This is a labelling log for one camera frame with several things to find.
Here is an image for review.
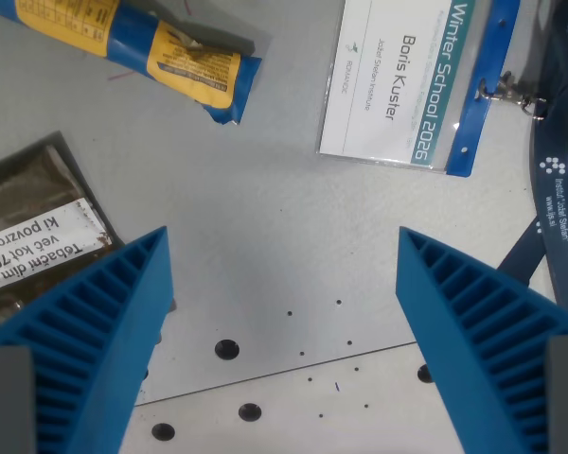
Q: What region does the dark blue printed lanyard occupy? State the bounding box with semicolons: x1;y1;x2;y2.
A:
495;0;568;306

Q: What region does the blue and yellow bag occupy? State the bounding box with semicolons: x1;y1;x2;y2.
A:
0;0;263;127

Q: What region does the metal lanyard clip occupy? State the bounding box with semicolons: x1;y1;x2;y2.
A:
475;70;548;121

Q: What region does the tobacco pouch with warning label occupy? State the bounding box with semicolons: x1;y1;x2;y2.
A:
0;131;177;338

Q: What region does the conference name badge holder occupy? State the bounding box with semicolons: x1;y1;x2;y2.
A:
316;0;523;179

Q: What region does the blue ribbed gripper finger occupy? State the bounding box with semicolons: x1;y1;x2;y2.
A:
396;226;568;454
0;225;174;454

